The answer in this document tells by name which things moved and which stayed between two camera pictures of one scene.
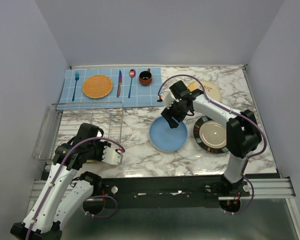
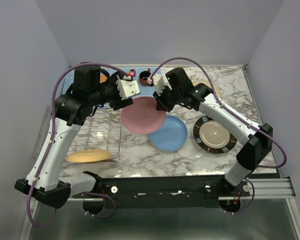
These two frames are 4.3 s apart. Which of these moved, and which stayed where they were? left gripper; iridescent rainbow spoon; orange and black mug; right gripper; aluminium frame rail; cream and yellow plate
Moved: right gripper; left gripper
Stayed: orange and black mug; aluminium frame rail; cream and yellow plate; iridescent rainbow spoon
